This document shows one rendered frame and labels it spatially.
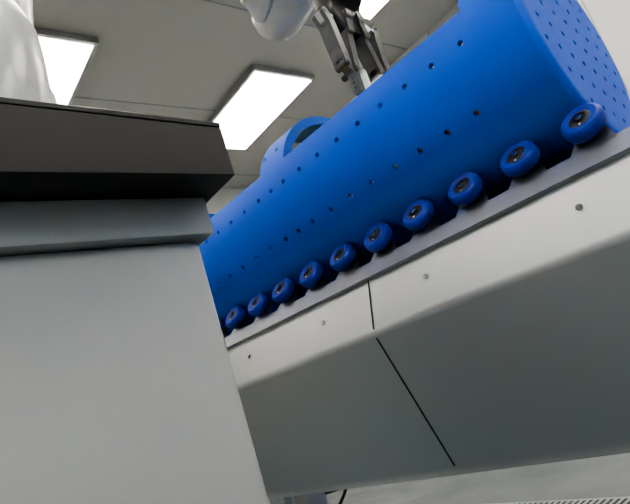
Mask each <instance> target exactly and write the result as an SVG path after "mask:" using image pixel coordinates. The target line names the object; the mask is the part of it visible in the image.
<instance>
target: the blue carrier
mask: <svg viewBox="0 0 630 504"><path fill-rule="evenodd" d="M458 6H459V12H458V13H457V14H456V15H454V16H453V17H452V18H451V19H450V20H448V21H447V22H446V23H445V24H444V25H442V26H441V27H440V28H439V29H438V30H436V31H435V32H434V33H433V34H432V35H430V36H429V37H428V38H427V39H426V40H424V41H423V42H422V43H421V44H420V45H418V46H417V47H416V48H415V49H413V50H412V51H411V52H410V53H409V54H407V55H406V56H405V57H404V58H403V59H401V60H400V61H399V62H398V63H397V64H395V65H394V66H393V67H392V68H391V69H389V70H388V71H387V72H386V73H385V74H383V75H382V76H381V77H380V78H379V79H377V80H376V81H375V82H374V83H373V84H371V85H370V86H369V87H368V88H367V89H365V90H364V91H363V92H362V93H361V94H359V95H358V96H357V97H356V98H355V99H353V100H352V101H351V102H350V103H349V104H347V105H346V106H345V107H344V108H342V109H341V110H340V111H339V112H338V113H336V114H335V115H334V116H333V117H332V118H327V117H321V116H313V117H308V118H305V119H302V120H300V121H299V122H297V123H296V124H295V125H294V126H293V127H291V128H290V129H289V130H288V131H287V132H286V133H285V134H284V135H282V136H281V137H280V138H279V139H278V140H277V141H276V142H274V143H273V144H272V145H271V146H270V147H269V149H268V150H267V152H266V154H265V156H264V158H263V161H262V164H261V170H260V177H259V178H258V179H257V180H256V181H255V182H253V183H252V184H251V185H250V186H249V187H247V188H246V189H245V190H244V191H243V192H241V193H240V194H239V195H238V196H237V197H235V198H234V199H233V200H232V201H231V202H229V203H228V204H227V205H226V206H225V207H223V208H222V209H221V210H220V211H219V212H217V213H216V214H209V216H210V220H211V223H212V227H213V234H212V235H211V236H210V237H208V238H207V239H206V240H205V241H204V242H203V243H202V244H201V245H199V249H200V253H201V257H202V260H203V264H204V267H205V271H206V275H207V278H208V282H209V286H210V289H211V293H212V297H213V300H214V304H215V308H216V311H217V315H218V317H219V318H221V319H223V320H224V327H226V328H227V334H226V337H227V336H229V335H231V333H232V331H233V329H231V328H229V327H227V325H226V318H227V315H228V313H229V312H230V310H231V309H232V308H233V307H235V306H237V305H239V306H241V307H243V308H244V309H245V315H246V316H247V317H248V325H250V324H252V323H253V322H254V320H255V318H256V317H253V316H252V315H250V314H249V313H248V305H249V303H250V301H251V299H252V298H253V297H254V296H255V295H256V294H257V293H259V292H263V293H265V294H266V295H267V296H268V298H269V302H268V303H270V304H271V313H273V312H275V311H277V310H278V308H279V306H280V303H277V302H275V301H274V300H273V298H272V292H273V289H274V287H275V286H276V284H277V283H278V282H279V281H280V280H281V279H283V278H289V279H291V280H292V281H293V282H294V289H295V290H296V291H297V300H298V299H300V298H302V297H304V296H305V295H306V293H307V290H308V289H307V288H305V287H303V286H302V285H301V284H300V282H299V277H300V274H301V272H302V270H303V269H304V267H305V266H306V265H307V264H309V263H310V262H313V261H315V262H318V263H319V264H321V265H322V267H323V274H324V275H326V283H327V284H329V283H331V282H333V281H335V280H336V278H337V276H338V274H339V272H337V271H335V270H334V269H332V268H331V266H330V258H331V255H332V253H333V252H334V250H335V249H336V248H337V247H338V246H340V245H341V244H344V243H348V244H350V245H352V246H353V247H354V248H355V250H356V255H355V256H356V257H357V258H358V261H359V266H360V267H361V266H363V265H365V264H367V263H369V262H371V259H372V257H373V255H374V253H372V252H370V251H369V250H367V249H366V247H365V246H364V240H365V236H366V234H367V233H368V231H369V230H370V229H371V228H372V227H373V226H374V225H376V224H378V223H381V222H383V223H386V224H387V225H389V226H390V227H391V229H392V231H393V234H392V237H393V238H394V239H395V242H396V245H397V248H398V247H400V246H402V245H404V244H406V243H407V242H409V241H410V240H411V238H412V235H413V233H414V231H411V230H409V229H408V228H407V227H405V225H404V223H403V217H404V214H405V212H406V210H407V209H408V207H409V206H410V205H411V204H412V203H414V202H415V201H417V200H420V199H426V200H428V201H430V202H431V203H432V204H433V206H434V208H435V212H434V215H435V216H436V217H437V220H438V222H439V224H440V225H442V224H444V223H446V222H448V221H450V220H452V219H453V218H455V217H456V215H457V212H458V210H459V206H456V205H454V204H453V203H452V202H451V201H450V200H449V198H448V191H449V188H450V186H451V184H452V183H453V181H454V180H455V179H456V178H457V177H459V176H460V175H462V174H464V173H466V172H474V173H476V174H478V175H479V176H480V177H481V178H482V181H483V190H484V191H485V193H486V195H487V196H488V198H489V200H490V199H492V198H494V197H496V196H498V195H499V194H501V193H503V192H505V191H507V190H508V189H509V187H510V184H511V181H512V178H511V177H508V176H506V175H505V174H504V173H503V172H502V171H501V168H500V160H501V158H502V156H503V154H504V153H505V151H506V150H507V149H508V148H509V147H510V146H512V145H513V144H515V143H517V142H519V141H522V140H529V141H532V142H533V143H534V144H535V145H536V146H537V147H538V148H539V151H540V158H539V160H540V162H541V163H542V164H543V165H544V166H545V168H546V169H549V168H551V167H553V166H555V165H557V164H559V163H561V162H563V161H565V160H566V159H568V158H570V157H571V154H572V151H573V148H574V145H575V144H572V143H569V142H568V141H567V140H566V139H565V138H564V137H563V136H562V134H561V130H560V128H561V124H562V122H563V120H564V119H565V117H566V116H567V115H568V114H569V113H570V112H571V111H572V110H574V109H575V108H577V107H578V106H581V105H583V104H586V103H596V104H599V105H600V106H602V108H603V109H604V110H605V111H606V113H607V122H606V125H607V126H608V127H609V128H610V129H611V130H613V131H614V132H615V133H618V132H620V131H622V130H624V129H626V128H628V127H630V99H629V96H628V93H627V90H626V88H625V85H624V83H623V80H622V78H621V76H620V74H619V71H618V69H617V67H616V65H615V63H614V61H613V59H612V57H611V55H610V53H609V52H608V50H607V48H606V46H605V44H604V42H603V41H602V39H601V37H600V35H599V34H598V32H597V30H596V29H595V27H594V25H593V24H592V22H591V21H590V19H589V17H588V16H587V14H586V13H585V11H584V10H583V8H582V7H581V5H580V4H579V3H578V1H577V0H458ZM462 43H463V44H462ZM461 45H462V46H461ZM406 87H407V88H406ZM476 110H477V111H479V113H480V114H479V115H478V114H476V112H475V111H476ZM446 130H448V131H449V132H450V134H448V133H447V132H446ZM294 143H300V144H299V145H298V146H297V147H296V148H294V149H293V145H294ZM419 148H421V149H422V150H423V151H420V149H419ZM292 149H293V150H292ZM395 165H397V167H398V168H397V167H395ZM372 180H373V181H374V182H372ZM351 194H352V195H353V196H352V195H351ZM332 208H333V209H332ZM299 229H300V230H299ZM248 325H247V326H248Z"/></svg>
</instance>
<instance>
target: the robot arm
mask: <svg viewBox="0 0 630 504"><path fill-rule="evenodd" d="M240 1H241V4H242V5H244V6H245V7H246V8H247V9H248V11H249V12H250V14H251V19H252V22H253V24H254V26H255V28H256V30H257V31H258V33H259V34H260V35H261V36H263V37H264V38H266V39H268V40H271V41H284V40H287V39H289V38H291V37H292V36H294V35H295V34H296V33H297V32H298V31H299V30H300V29H301V27H302V26H303V25H304V23H305V22H306V20H307V19H308V17H309V15H310V13H311V12H312V10H313V8H314V7H315V10H316V14H315V15H314V16H313V17H312V20H313V22H314V24H315V25H316V27H317V28H318V30H319V32H320V34H321V37H322V39H323V41H324V44H325V46H326V49H327V51H328V54H329V56H330V59H331V61H332V64H333V66H334V69H335V71H336V72H337V73H341V72H343V73H344V75H343V76H342V77H341V79H342V81H343V82H347V81H348V80H349V81H350V84H351V87H352V90H353V92H354V95H355V98H356V97H357V96H358V95H359V94H361V93H362V92H363V91H364V90H365V89H367V88H368V87H369V86H370V85H371V84H373V83H374V82H375V81H376V80H377V79H379V78H380V77H381V76H382V75H383V74H385V73H386V72H387V71H388V70H389V69H390V67H389V64H388V61H387V58H386V56H385V53H384V50H383V47H382V44H381V41H380V39H379V30H378V28H377V27H376V26H373V27H372V28H369V27H368V26H367V25H366V24H365V19H364V17H363V16H362V14H361V13H360V6H361V3H362V0H240ZM340 59H341V62H339V60H340ZM359 60H360V62H361V64H362V66H363V68H364V69H362V70H361V67H360V62H359ZM360 70H361V71H360ZM359 71H360V72H359ZM370 82H371V83H370ZM0 97H7V98H15V99H24V100H32V101H41V102H49V103H57V101H56V97H55V95H54V93H53V91H52V90H51V89H50V83H49V78H48V73H47V68H46V63H45V59H44V55H43V51H42V47H41V44H40V41H39V37H38V35H37V32H36V30H35V29H34V19H33V0H0Z"/></svg>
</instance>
